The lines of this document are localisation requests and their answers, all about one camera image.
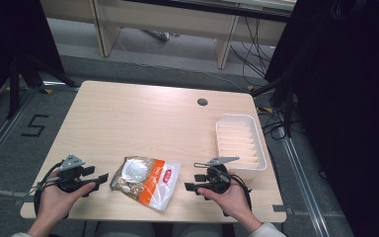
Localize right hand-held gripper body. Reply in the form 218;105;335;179
193;155;241;196

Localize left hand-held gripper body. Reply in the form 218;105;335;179
57;154;97;195

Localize person's right hand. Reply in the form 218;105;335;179
196;171;262;234

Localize person's left hand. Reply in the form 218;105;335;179
29;169;97;233

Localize white ribbed plastic tray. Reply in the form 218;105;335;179
214;113;268;181

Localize clear orange snack packet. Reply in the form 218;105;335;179
110;155;183;212

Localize person's legs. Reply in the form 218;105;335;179
93;221;235;237

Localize black metal stand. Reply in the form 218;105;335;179
251;73;299;138
5;53;80;120

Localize black curtain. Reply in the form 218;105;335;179
0;0;66;112
264;0;379;237

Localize right hand-held gripper cable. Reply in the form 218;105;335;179
228;173;255;212

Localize hand-held gripper cable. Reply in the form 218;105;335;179
33;160;64;219
228;173;255;212

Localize left hand-held gripper cable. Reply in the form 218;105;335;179
33;160;64;219

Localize bundle of black floor cables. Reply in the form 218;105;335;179
228;16;279;87

